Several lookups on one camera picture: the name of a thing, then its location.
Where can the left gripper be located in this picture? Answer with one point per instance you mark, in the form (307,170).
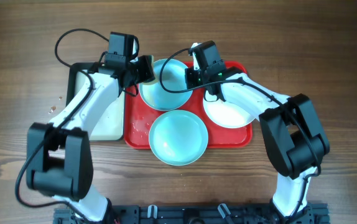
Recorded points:
(141,65)

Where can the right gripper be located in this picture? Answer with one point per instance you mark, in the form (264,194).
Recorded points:
(189,73)

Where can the light blue plate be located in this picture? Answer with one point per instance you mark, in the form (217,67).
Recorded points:
(173,79)

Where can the mint green plate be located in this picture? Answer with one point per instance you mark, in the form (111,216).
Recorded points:
(178,138)

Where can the green yellow sponge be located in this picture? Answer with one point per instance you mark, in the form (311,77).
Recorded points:
(149,73)

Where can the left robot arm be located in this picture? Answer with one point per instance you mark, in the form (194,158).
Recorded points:
(59,162)

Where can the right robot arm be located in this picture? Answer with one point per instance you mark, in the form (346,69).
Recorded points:
(292,132)

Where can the red plastic tray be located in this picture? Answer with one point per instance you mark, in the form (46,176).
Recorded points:
(139,117)

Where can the black water basin tray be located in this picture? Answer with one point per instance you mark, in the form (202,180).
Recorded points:
(110,125)

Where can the white plate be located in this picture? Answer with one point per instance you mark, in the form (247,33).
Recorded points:
(225,114)

